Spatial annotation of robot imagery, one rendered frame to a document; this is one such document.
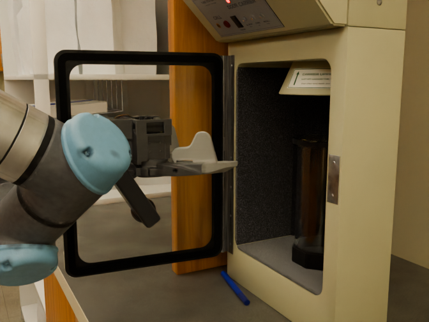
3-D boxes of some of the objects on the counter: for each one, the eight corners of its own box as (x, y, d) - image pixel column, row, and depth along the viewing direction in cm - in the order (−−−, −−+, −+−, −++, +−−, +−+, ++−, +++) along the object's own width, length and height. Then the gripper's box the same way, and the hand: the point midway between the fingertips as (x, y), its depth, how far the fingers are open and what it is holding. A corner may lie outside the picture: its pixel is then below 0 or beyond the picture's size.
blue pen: (225, 275, 99) (225, 270, 99) (249, 305, 86) (249, 299, 85) (220, 275, 98) (220, 271, 98) (244, 306, 85) (244, 300, 85)
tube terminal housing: (320, 254, 111) (333, -103, 98) (444, 314, 82) (486, -177, 70) (226, 275, 99) (228, -128, 86) (334, 352, 71) (361, -229, 58)
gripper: (102, 126, 56) (248, 119, 65) (69, 115, 72) (188, 111, 82) (105, 197, 57) (247, 181, 66) (71, 171, 74) (188, 161, 83)
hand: (214, 161), depth 74 cm, fingers open, 14 cm apart
